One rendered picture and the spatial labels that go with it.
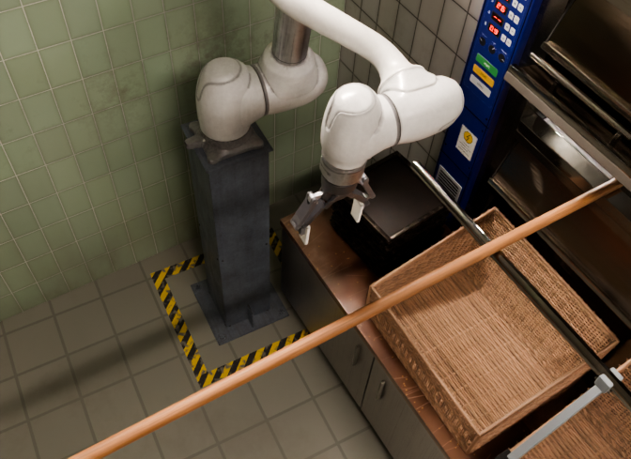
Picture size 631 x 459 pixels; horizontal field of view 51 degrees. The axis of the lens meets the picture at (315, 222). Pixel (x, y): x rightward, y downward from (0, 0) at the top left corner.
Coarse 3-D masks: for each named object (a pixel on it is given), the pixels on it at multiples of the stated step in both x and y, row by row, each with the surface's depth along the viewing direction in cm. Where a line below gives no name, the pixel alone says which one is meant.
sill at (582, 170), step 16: (528, 128) 189; (544, 128) 189; (544, 144) 186; (560, 144) 186; (560, 160) 183; (576, 160) 182; (576, 176) 181; (592, 176) 179; (608, 208) 175; (624, 208) 173; (624, 224) 172
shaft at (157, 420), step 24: (600, 192) 172; (552, 216) 166; (504, 240) 161; (456, 264) 156; (408, 288) 152; (360, 312) 147; (312, 336) 143; (264, 360) 139; (216, 384) 136; (240, 384) 137; (168, 408) 132; (192, 408) 134; (120, 432) 129; (144, 432) 130; (72, 456) 126; (96, 456) 127
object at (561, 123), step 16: (560, 64) 175; (512, 80) 166; (544, 80) 167; (576, 80) 171; (528, 96) 163; (560, 96) 164; (592, 96) 167; (544, 112) 161; (576, 112) 160; (592, 112) 162; (608, 112) 164; (560, 128) 158; (592, 128) 157; (608, 128) 159; (624, 144) 155; (608, 160) 150; (624, 176) 147
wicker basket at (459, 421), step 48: (384, 288) 214; (432, 288) 225; (480, 288) 225; (384, 336) 213; (432, 336) 214; (480, 336) 215; (528, 336) 213; (432, 384) 194; (480, 384) 205; (528, 384) 205; (480, 432) 181
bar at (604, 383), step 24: (456, 216) 170; (480, 240) 166; (504, 264) 161; (528, 288) 157; (552, 312) 153; (576, 336) 150; (600, 360) 146; (600, 384) 145; (576, 408) 148; (552, 432) 152; (504, 456) 155
